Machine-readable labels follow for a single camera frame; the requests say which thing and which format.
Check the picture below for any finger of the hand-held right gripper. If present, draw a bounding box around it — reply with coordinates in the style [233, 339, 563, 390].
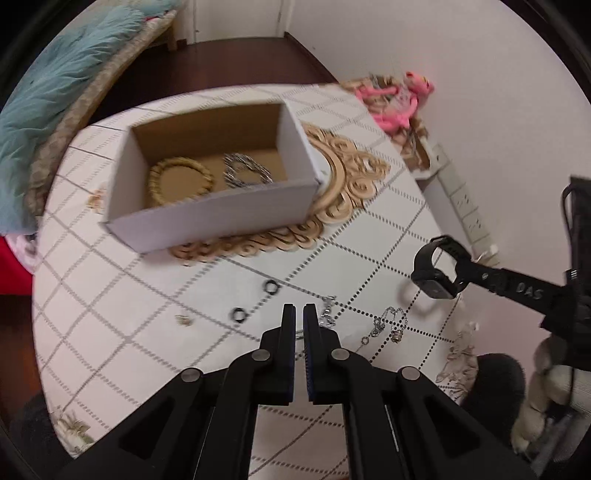
[450, 251, 479, 271]
[455, 262, 572, 311]

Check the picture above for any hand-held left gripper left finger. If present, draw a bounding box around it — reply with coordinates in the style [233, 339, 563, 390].
[58, 304, 296, 480]

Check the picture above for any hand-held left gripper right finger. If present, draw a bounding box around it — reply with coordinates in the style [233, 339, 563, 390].
[303, 304, 539, 480]

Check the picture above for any black smartwatch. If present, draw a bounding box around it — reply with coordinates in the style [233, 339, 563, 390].
[410, 234, 469, 301]

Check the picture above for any silver chain with charms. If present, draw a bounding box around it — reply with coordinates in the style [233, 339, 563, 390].
[295, 296, 339, 342]

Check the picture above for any white cardboard box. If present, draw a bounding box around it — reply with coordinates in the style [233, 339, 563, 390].
[100, 102, 332, 254]

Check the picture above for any person's right hand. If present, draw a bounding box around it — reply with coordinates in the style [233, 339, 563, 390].
[510, 337, 584, 452]

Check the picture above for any white power strip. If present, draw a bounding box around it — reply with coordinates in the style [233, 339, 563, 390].
[431, 143, 502, 268]

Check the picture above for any gold ornate placemat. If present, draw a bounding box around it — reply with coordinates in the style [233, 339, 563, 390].
[168, 122, 391, 267]

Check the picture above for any white grid tablecloth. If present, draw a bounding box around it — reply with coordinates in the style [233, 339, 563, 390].
[32, 83, 481, 480]

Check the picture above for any pink plush toy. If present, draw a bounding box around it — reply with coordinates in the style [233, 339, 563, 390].
[355, 71, 437, 134]

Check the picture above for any red cloth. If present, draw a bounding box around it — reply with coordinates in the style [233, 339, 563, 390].
[0, 233, 37, 296]

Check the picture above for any turquoise fuzzy blanket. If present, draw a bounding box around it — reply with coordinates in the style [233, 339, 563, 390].
[0, 0, 171, 234]

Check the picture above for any silver pendant necklace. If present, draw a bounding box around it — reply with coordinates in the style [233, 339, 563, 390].
[360, 306, 409, 347]

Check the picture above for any silver chain bracelet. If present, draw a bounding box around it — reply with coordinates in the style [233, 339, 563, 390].
[222, 153, 274, 189]

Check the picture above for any gold beaded bracelet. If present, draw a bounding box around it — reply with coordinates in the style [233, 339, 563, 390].
[148, 157, 216, 206]

